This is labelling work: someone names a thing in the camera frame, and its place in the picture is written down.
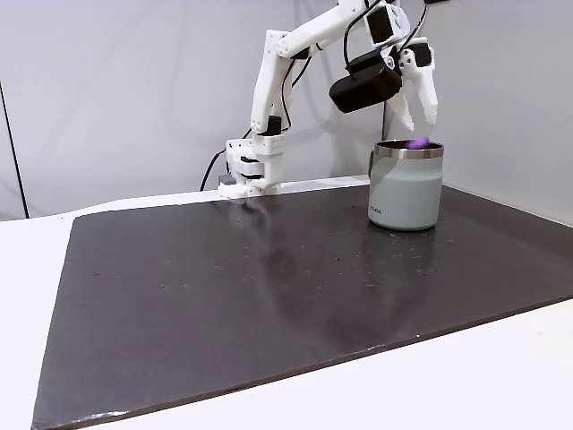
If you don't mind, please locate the grey-green cup with steel rim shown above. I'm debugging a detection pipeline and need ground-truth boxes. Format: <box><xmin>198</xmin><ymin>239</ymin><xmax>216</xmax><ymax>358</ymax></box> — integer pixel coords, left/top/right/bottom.
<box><xmin>367</xmin><ymin>139</ymin><xmax>445</xmax><ymax>232</ymax></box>

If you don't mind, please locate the dark glossy table mat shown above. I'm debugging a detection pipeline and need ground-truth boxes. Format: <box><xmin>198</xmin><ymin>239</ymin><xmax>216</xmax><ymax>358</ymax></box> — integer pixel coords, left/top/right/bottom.
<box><xmin>30</xmin><ymin>183</ymin><xmax>573</xmax><ymax>430</ymax></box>

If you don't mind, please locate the black oval camera box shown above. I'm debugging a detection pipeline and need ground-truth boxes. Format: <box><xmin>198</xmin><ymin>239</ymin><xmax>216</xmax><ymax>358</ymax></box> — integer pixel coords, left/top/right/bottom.
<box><xmin>329</xmin><ymin>47</ymin><xmax>404</xmax><ymax>114</ymax></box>

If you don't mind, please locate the black camera cable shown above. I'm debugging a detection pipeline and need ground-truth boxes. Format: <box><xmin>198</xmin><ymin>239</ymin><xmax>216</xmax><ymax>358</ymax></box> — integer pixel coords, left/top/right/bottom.
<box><xmin>342</xmin><ymin>0</ymin><xmax>382</xmax><ymax>76</ymax></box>

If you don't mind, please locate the black base power cable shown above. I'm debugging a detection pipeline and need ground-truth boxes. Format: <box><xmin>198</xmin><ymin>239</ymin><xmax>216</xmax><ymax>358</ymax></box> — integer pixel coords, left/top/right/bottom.
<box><xmin>199</xmin><ymin>127</ymin><xmax>254</xmax><ymax>192</ymax></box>

